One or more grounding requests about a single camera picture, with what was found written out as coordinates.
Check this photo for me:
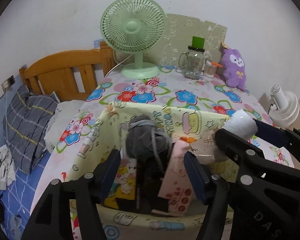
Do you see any yellow cartoon tissue pack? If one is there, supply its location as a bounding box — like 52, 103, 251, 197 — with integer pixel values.
103, 158, 137, 210

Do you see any pink wipes packet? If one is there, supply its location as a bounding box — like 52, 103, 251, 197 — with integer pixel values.
152, 140, 194, 217

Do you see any white clear plastic packet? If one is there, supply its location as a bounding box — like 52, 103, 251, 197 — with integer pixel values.
191, 109, 258, 165

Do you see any black bath pouf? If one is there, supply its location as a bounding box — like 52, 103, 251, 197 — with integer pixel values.
136, 151, 170, 214

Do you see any green orange tissue pack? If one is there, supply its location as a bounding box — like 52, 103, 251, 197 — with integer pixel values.
179, 137, 196, 144

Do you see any grey bath pouf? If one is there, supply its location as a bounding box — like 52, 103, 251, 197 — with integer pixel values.
126, 115, 173, 159

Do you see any white standing fan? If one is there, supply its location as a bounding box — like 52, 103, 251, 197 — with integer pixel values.
269, 85, 300, 128

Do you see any yellow cartoon fabric storage box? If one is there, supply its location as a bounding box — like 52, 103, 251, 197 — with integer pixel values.
68, 101, 229, 239

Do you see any floral tablecloth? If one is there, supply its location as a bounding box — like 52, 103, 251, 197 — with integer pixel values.
29, 64, 296, 240

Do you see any purple plush bunny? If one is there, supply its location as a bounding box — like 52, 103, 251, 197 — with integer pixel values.
220, 42, 247, 91

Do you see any toothpick jar orange lid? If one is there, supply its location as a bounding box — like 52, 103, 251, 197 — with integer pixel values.
204, 59, 223, 77

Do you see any grey plaid pillow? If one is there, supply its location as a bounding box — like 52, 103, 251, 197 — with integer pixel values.
3, 85, 58, 174

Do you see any wooden bed headboard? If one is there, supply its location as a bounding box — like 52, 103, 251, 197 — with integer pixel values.
19, 41, 115, 101

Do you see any crumpled white cloth on bed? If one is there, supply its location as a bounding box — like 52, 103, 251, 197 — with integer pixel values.
0, 145, 16, 191

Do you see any glass jar with green cup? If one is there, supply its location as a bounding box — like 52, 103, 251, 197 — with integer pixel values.
178, 36, 205, 80

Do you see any green patterned board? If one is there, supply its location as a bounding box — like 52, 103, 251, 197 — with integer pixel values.
143, 14, 227, 66

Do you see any green desk fan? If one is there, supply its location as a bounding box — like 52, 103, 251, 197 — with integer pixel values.
100, 0, 166, 79

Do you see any wall power socket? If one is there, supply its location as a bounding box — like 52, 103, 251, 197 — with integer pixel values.
1, 75, 15, 93

